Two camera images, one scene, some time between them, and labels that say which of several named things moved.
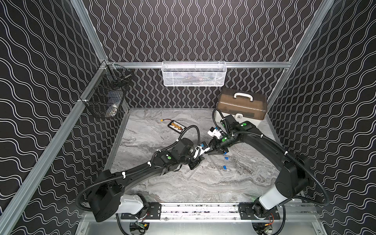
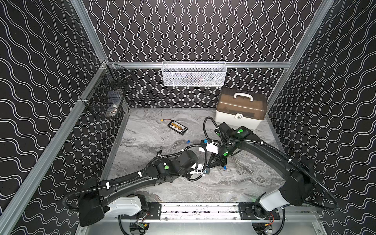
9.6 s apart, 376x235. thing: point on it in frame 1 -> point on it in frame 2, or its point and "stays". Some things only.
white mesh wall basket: (194, 73) stays
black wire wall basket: (104, 96) stays
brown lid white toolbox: (245, 105) stays
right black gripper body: (221, 144) -> (219, 158)
